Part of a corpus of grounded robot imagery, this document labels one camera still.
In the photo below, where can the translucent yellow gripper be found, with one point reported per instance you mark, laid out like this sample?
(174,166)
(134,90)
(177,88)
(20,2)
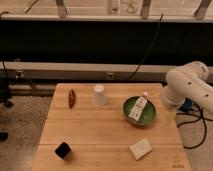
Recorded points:
(169,115)

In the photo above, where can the white ceramic cup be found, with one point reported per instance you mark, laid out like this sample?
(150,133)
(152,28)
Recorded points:
(99,97)

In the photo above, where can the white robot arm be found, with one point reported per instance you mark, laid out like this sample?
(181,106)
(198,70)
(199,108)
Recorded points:
(186,81)

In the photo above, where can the white rectangular eraser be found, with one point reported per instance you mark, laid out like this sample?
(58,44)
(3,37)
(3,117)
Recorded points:
(140,149)

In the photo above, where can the black square cup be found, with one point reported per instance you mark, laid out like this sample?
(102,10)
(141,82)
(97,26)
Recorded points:
(63,150)

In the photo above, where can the green bowl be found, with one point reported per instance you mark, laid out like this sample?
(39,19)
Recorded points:
(148,114)

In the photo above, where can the blue power box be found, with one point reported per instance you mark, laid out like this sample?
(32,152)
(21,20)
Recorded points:
(187,105)

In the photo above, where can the white tube bottle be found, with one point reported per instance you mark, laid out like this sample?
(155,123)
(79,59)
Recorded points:
(138,107)

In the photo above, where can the red chili pepper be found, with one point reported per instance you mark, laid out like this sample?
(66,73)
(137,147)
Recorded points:
(71,98)

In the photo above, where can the black chair base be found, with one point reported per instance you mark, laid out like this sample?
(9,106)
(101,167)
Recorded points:
(5,96)

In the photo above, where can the grey wall rail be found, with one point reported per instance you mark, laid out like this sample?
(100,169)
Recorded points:
(86,71)

